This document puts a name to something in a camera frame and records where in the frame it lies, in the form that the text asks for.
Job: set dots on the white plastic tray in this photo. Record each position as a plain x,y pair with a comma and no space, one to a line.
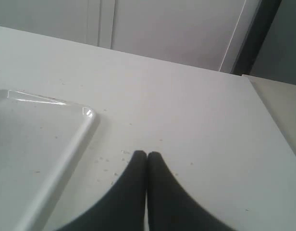
41,141

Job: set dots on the white cabinet doors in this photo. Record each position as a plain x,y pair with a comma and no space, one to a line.
191,32

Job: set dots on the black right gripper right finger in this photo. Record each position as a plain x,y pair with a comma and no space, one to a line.
170,207

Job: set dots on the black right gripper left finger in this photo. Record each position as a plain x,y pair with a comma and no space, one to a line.
122,208

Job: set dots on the dark vertical post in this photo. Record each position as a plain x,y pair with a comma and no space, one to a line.
256,34

